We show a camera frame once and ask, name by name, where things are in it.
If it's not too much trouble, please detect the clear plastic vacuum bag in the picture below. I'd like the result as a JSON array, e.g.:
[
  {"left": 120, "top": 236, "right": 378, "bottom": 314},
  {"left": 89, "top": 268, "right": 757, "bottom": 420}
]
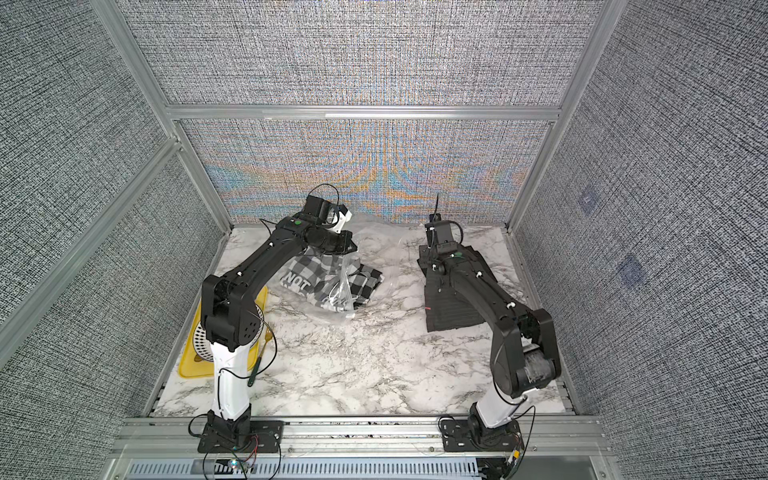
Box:
[{"left": 268, "top": 215, "right": 425, "bottom": 324}]

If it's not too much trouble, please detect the black white plaid shirt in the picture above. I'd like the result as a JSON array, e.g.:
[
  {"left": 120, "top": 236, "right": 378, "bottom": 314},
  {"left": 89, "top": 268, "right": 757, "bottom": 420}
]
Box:
[{"left": 280, "top": 251, "right": 384, "bottom": 312}]

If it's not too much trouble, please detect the dark striped shirt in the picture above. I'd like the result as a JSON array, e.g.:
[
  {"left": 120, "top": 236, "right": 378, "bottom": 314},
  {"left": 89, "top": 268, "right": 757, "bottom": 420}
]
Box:
[{"left": 417, "top": 245, "right": 485, "bottom": 332}]

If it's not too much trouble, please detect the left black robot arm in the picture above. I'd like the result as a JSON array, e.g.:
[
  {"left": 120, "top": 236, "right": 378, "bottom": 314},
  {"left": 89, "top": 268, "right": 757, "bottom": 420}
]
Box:
[{"left": 200, "top": 194, "right": 357, "bottom": 427}]

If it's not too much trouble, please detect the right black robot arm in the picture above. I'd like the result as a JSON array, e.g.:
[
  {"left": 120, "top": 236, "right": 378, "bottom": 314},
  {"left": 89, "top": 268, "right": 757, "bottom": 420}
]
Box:
[{"left": 418, "top": 213, "right": 562, "bottom": 434}]

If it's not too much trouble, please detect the white patterned plate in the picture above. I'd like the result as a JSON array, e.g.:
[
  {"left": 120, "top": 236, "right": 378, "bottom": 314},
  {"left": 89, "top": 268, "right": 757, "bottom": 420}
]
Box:
[{"left": 192, "top": 312, "right": 265, "bottom": 363}]

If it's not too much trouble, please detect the yellow plastic tray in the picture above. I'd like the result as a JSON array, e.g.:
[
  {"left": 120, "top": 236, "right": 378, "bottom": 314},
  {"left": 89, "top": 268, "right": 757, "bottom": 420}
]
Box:
[{"left": 178, "top": 302, "right": 269, "bottom": 379}]

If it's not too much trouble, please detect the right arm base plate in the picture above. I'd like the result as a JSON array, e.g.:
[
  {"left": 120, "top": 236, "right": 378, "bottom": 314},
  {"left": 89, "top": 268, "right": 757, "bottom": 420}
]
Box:
[{"left": 438, "top": 416, "right": 524, "bottom": 453}]

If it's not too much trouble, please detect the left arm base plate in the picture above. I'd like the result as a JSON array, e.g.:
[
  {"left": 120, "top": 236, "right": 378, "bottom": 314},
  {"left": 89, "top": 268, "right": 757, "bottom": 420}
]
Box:
[{"left": 197, "top": 417, "right": 285, "bottom": 455}]

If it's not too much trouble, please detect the white slotted cable duct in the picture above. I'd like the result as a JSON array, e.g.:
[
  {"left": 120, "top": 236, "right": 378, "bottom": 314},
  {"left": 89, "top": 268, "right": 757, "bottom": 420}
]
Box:
[{"left": 125, "top": 457, "right": 483, "bottom": 479}]

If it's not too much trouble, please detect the aluminium front rail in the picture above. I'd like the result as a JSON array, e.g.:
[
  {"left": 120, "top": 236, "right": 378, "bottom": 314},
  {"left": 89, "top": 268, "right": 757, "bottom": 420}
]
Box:
[{"left": 108, "top": 413, "right": 615, "bottom": 459}]

